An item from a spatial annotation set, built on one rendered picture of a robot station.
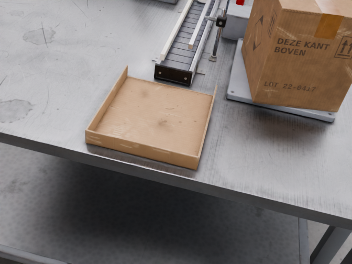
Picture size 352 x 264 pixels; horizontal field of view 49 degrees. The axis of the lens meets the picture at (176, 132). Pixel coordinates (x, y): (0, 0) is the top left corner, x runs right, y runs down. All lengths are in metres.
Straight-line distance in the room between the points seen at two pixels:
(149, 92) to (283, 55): 0.36
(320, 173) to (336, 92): 0.25
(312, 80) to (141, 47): 0.54
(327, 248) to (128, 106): 1.05
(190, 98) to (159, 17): 0.51
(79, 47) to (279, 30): 0.61
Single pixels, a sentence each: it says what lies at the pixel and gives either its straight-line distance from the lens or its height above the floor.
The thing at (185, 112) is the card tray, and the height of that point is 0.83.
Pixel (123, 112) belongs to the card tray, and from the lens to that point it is 0.99.
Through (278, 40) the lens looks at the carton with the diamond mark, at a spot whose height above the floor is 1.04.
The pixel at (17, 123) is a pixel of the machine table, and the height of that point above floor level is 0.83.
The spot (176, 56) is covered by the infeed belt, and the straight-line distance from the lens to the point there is 1.16.
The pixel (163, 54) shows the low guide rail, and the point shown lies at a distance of 1.09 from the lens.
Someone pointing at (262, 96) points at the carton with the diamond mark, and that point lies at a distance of 1.07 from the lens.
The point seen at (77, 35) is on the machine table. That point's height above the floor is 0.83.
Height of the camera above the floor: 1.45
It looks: 40 degrees down
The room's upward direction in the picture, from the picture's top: 9 degrees clockwise
